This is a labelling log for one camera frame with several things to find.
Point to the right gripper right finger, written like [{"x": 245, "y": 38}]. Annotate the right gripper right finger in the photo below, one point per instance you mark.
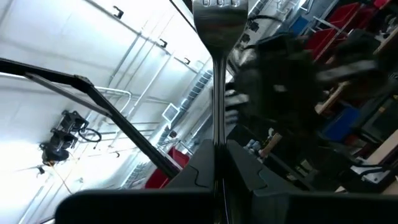
[{"x": 248, "y": 205}]

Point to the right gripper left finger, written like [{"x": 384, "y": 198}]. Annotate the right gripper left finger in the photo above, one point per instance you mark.
[{"x": 192, "y": 205}]

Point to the silver fork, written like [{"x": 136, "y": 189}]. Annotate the silver fork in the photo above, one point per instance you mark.
[{"x": 219, "y": 37}]

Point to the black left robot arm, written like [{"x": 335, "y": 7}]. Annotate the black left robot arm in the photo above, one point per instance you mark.
[{"x": 357, "y": 46}]

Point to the red storage bin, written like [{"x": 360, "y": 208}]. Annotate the red storage bin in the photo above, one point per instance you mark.
[{"x": 168, "y": 168}]

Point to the blue storage bin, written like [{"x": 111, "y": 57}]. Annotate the blue storage bin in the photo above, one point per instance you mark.
[{"x": 340, "y": 124}]

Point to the red storage bins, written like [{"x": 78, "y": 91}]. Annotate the red storage bins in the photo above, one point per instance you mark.
[{"x": 342, "y": 18}]

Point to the black overhead rig frame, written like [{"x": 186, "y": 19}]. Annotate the black overhead rig frame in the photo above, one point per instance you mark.
[{"x": 102, "y": 99}]

